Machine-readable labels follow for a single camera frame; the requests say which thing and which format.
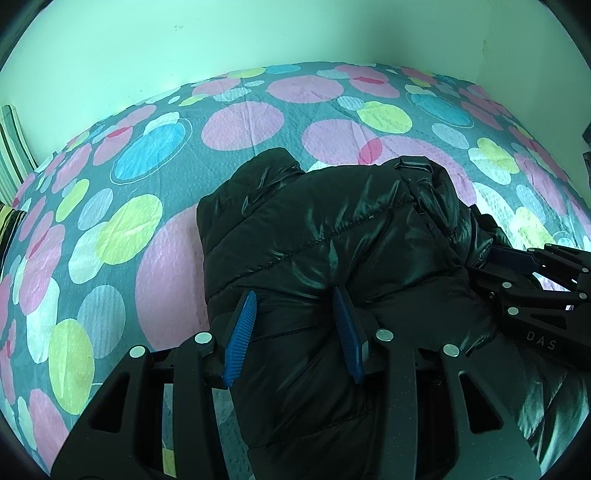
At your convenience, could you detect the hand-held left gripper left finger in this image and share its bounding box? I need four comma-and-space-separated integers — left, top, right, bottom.
51, 290, 258, 480

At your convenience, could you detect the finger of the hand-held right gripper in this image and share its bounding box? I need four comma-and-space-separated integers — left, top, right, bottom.
488, 244, 591, 292
468, 266, 575, 320

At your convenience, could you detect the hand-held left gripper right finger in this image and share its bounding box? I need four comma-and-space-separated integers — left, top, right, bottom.
333, 285, 542, 480

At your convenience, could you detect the black puffer jacket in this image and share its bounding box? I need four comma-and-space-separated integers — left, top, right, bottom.
196, 147, 591, 480

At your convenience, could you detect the polka dot bedsheet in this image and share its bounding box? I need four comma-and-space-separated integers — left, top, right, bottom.
0, 62, 591, 480

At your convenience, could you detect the dark yellow striped cloth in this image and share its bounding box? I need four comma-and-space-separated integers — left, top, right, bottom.
0, 205, 28, 259

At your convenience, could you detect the striped pillow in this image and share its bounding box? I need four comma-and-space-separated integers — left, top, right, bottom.
0, 104, 40, 200

